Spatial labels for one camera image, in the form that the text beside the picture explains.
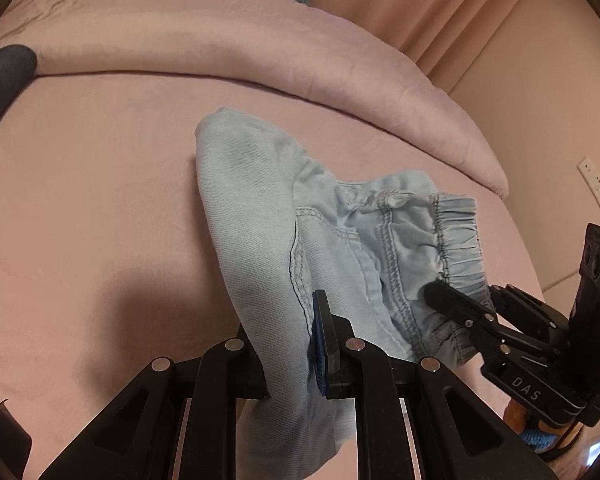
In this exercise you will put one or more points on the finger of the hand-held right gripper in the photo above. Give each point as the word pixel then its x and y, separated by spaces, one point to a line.
pixel 527 310
pixel 455 302

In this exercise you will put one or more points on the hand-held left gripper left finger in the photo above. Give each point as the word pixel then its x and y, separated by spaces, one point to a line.
pixel 245 367

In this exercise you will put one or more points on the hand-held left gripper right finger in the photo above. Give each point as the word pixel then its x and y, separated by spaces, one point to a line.
pixel 321 340

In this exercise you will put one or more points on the light blue denim pants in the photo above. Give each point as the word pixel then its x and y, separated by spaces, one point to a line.
pixel 260 210

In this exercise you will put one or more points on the pink bed sheet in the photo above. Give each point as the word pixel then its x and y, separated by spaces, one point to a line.
pixel 105 210

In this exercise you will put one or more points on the black object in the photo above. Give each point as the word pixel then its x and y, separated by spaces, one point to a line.
pixel 5 440

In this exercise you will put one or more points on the pink curtain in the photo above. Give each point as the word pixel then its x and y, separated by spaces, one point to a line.
pixel 430 10

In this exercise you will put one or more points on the pink folded duvet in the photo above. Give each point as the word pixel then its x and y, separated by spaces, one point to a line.
pixel 230 45

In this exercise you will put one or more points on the dark rolled cloth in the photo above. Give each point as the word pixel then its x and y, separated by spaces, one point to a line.
pixel 2 80

